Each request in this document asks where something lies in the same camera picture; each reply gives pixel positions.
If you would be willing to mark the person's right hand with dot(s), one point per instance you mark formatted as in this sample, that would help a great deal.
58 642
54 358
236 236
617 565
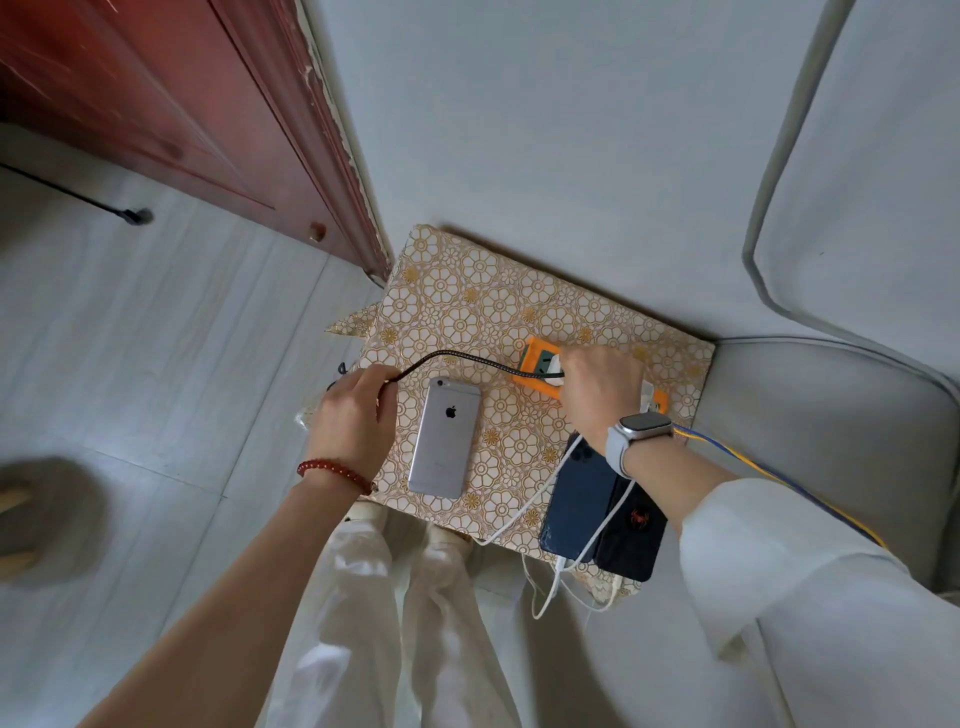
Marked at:
604 394

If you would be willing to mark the person's left hand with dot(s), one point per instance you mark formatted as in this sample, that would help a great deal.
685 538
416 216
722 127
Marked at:
349 431

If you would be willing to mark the person's right thumb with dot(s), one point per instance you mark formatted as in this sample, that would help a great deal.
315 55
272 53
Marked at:
568 388

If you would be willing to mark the person's left thumb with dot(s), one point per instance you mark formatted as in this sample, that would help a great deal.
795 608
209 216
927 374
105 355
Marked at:
388 401

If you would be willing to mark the white charger plug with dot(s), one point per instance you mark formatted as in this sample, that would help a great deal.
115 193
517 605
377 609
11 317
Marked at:
648 394
553 367

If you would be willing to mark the person's left forearm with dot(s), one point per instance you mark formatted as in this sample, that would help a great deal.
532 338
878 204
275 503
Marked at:
240 592

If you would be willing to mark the person's right forearm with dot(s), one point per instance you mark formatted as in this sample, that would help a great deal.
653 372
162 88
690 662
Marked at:
667 476

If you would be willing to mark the orange power strip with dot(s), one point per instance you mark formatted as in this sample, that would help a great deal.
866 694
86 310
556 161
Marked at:
532 356

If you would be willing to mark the silver smartphone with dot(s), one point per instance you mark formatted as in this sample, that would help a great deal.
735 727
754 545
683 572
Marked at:
444 439

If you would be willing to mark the smartwatch with pale blue band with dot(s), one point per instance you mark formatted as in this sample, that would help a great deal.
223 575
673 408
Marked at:
637 431

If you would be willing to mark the dark blue smartphone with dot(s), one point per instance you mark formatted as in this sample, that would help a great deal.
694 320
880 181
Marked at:
574 499

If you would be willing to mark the floral patterned tablecloth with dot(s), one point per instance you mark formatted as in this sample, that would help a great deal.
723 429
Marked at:
465 300

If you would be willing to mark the black smartphone with red mark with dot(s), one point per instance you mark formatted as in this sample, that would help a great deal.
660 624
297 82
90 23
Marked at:
634 536

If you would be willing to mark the white trousers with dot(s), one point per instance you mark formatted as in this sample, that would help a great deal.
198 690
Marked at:
390 637

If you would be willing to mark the grey sofa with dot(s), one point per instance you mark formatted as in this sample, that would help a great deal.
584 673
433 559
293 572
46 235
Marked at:
825 420

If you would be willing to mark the white sleeve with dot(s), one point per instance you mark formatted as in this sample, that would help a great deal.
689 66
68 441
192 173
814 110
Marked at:
825 622

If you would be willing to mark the red wooden door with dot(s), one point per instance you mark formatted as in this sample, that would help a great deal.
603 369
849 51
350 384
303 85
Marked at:
187 97

